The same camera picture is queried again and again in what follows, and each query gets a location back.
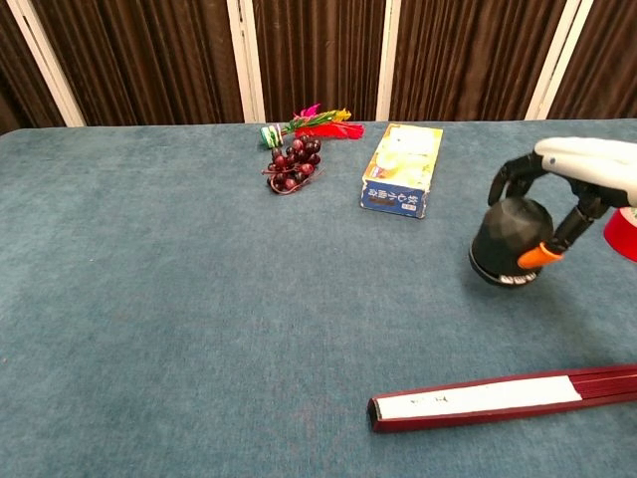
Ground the yellow and blue carton box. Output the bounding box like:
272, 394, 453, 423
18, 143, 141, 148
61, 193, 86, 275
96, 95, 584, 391
358, 122, 444, 220

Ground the blue felt table cover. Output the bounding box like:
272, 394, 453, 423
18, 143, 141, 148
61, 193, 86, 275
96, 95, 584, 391
0, 118, 637, 478

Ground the red tape roll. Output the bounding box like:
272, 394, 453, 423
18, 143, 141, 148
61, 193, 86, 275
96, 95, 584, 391
603, 206, 637, 264

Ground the colourful feather shuttlecock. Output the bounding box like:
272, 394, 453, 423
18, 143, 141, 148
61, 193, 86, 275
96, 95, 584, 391
259, 103, 367, 149

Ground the dark metal bowl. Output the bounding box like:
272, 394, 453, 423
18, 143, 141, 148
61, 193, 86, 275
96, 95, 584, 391
468, 248, 544, 288

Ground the brown folding screen white frame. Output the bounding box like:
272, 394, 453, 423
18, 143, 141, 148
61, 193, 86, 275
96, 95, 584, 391
0, 0, 637, 131

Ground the folded dark red fan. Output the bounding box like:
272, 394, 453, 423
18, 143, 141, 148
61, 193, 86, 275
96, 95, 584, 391
366, 363, 637, 434

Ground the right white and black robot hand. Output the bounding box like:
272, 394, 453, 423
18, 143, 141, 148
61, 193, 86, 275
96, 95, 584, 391
487, 136, 637, 270

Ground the purple plastic grape bunch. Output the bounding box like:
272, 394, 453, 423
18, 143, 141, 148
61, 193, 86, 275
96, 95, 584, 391
261, 134, 325, 196

